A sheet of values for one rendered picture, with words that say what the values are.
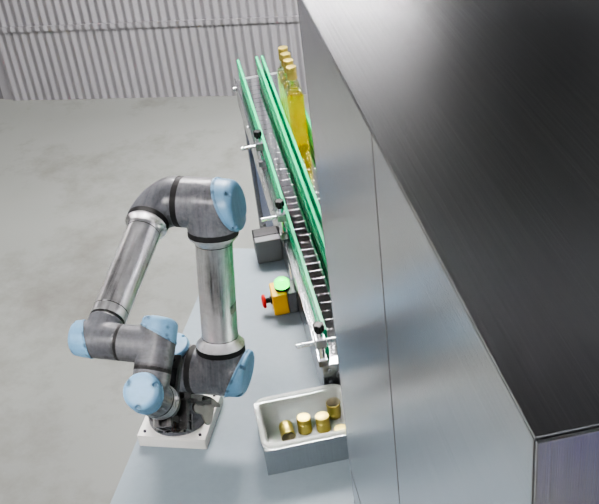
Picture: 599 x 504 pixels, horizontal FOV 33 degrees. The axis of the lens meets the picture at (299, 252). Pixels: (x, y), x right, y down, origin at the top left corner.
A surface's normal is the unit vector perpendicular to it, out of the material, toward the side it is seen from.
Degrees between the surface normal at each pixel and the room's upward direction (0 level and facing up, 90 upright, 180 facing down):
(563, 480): 90
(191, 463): 0
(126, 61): 90
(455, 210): 0
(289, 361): 0
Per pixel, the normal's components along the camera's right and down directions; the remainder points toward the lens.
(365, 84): -0.11, -0.82
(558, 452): 0.18, 0.54
